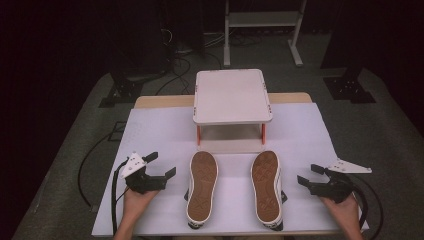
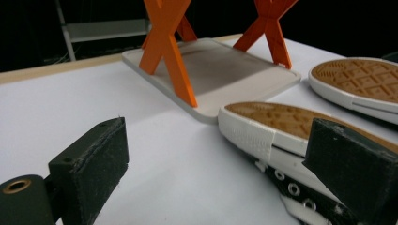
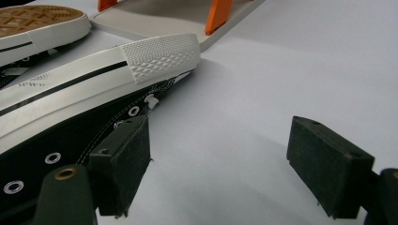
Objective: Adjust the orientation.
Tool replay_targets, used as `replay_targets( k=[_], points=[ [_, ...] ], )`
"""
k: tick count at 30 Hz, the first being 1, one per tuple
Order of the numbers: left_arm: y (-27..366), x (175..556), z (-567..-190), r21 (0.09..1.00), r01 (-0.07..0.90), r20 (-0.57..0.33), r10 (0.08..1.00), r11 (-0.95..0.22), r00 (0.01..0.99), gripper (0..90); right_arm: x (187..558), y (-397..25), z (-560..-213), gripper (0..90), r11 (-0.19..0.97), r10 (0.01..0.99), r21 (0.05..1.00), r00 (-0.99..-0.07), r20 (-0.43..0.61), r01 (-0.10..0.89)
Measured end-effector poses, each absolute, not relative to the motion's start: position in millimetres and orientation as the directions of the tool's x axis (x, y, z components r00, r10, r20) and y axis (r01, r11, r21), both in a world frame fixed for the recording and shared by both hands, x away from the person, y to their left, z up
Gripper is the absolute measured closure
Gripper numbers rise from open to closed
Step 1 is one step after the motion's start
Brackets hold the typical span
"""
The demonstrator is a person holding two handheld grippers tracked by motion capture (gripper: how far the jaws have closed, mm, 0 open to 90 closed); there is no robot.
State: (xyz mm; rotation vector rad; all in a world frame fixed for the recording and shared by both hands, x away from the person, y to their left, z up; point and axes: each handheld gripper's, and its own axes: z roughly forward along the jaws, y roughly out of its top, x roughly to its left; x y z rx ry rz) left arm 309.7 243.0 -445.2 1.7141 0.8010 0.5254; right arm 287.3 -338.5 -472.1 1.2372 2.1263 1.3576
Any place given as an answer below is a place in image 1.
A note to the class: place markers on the wooden table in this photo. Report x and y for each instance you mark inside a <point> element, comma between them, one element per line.
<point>156,101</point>

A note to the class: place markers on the white metal desk frame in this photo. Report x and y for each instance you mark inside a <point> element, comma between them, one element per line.
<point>263,19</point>

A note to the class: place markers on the white paper sheet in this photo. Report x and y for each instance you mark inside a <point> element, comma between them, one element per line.
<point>233,213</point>

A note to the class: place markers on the white two-tier shoe rack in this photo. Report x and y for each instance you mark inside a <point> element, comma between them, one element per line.
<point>231,96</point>

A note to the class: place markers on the black white canvas shoe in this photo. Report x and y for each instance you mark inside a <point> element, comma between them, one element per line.
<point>201,190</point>
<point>266,190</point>

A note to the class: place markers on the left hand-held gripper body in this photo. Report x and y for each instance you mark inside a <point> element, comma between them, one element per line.
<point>141,181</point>

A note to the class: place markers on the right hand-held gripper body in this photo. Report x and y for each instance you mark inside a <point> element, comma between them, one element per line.
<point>333,188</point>

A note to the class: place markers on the person's right hand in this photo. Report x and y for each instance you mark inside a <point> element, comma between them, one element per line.
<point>346,213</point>

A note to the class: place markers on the black stand base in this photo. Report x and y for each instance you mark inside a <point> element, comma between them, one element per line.
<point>350,88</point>
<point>123,91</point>

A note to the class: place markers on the person's left hand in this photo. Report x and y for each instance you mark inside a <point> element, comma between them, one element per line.
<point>136,205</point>

